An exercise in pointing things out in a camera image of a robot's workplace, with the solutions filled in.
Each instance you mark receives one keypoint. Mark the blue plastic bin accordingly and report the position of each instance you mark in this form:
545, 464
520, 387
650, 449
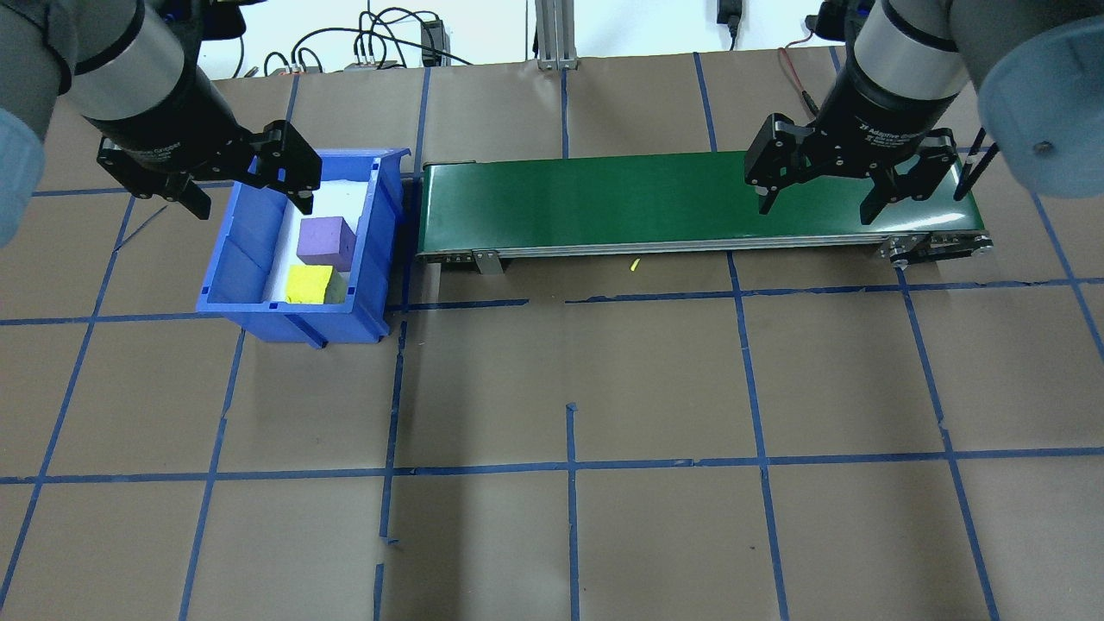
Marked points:
233, 259

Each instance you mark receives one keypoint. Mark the white foam pad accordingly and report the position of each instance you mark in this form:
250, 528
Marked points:
345, 197

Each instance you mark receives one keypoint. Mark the silver usb hub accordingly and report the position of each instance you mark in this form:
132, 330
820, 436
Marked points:
297, 65
373, 64

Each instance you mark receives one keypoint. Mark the black power adapter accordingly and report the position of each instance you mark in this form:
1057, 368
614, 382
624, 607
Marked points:
730, 13
433, 41

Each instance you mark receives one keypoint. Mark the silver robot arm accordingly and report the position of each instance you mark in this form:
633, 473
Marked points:
914, 43
121, 52

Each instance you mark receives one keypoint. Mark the aluminium frame post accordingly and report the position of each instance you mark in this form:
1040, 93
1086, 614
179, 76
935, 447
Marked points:
556, 34

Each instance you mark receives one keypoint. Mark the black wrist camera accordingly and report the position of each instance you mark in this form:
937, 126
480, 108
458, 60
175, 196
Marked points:
220, 21
835, 21

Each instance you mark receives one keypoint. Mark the purple foam block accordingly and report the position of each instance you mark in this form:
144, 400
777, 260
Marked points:
323, 241

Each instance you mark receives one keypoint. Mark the green conveyor belt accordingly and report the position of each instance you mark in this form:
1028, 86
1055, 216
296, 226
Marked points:
604, 203

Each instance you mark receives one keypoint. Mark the yellow foam block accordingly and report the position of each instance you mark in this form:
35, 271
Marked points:
309, 285

